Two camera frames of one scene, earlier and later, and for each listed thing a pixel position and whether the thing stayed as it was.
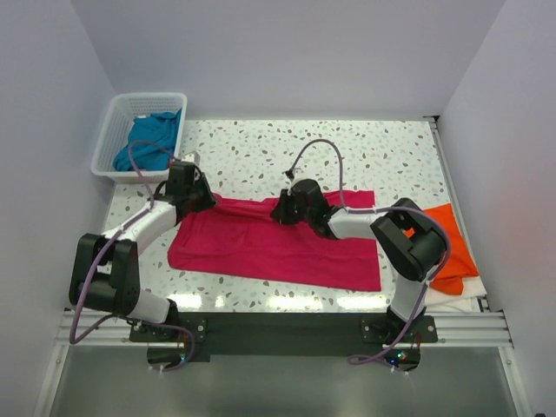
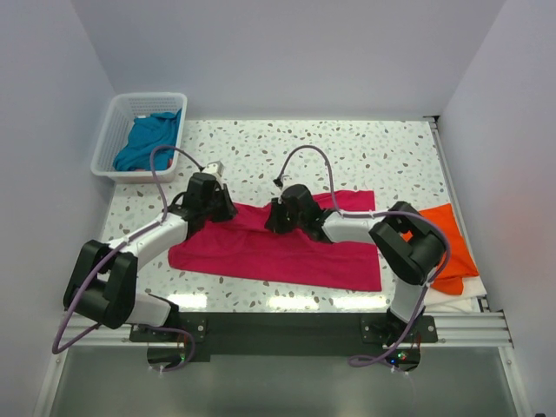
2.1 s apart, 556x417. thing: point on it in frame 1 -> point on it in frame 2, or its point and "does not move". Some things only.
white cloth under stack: [466, 302] does not move
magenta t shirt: [235, 241] does not move
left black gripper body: [200, 195] -> [218, 210]
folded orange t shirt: [460, 263] does not move
